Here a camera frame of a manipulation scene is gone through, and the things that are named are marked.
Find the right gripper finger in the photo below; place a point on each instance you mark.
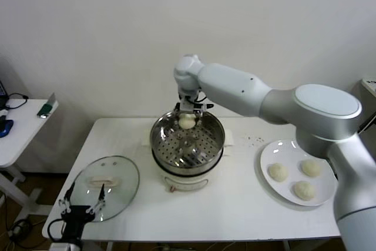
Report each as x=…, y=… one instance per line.
x=178, y=113
x=198, y=117

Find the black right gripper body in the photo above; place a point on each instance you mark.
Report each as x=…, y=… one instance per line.
x=189, y=105

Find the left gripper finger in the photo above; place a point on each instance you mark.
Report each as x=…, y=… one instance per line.
x=98, y=205
x=66, y=204

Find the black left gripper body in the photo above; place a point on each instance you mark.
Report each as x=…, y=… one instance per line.
x=75, y=218

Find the white steamed baozi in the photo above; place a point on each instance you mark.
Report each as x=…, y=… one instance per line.
x=187, y=123
x=277, y=171
x=311, y=167
x=304, y=190

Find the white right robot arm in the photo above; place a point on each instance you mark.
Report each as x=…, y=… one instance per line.
x=235, y=86

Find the stainless steel steamer basket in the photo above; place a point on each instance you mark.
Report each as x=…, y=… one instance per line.
x=205, y=145

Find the floor power strip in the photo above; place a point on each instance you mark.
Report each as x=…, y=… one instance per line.
x=17, y=229

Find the scattered dark crumbs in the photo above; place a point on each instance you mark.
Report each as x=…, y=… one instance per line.
x=258, y=138

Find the cream electric cooker base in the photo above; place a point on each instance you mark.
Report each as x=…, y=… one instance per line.
x=188, y=180

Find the white round plate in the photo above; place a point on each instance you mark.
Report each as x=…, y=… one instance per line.
x=279, y=151

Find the blue handheld device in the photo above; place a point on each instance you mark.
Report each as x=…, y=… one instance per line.
x=6, y=127

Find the black laptop screen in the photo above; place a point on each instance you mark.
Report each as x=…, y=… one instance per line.
x=2, y=89

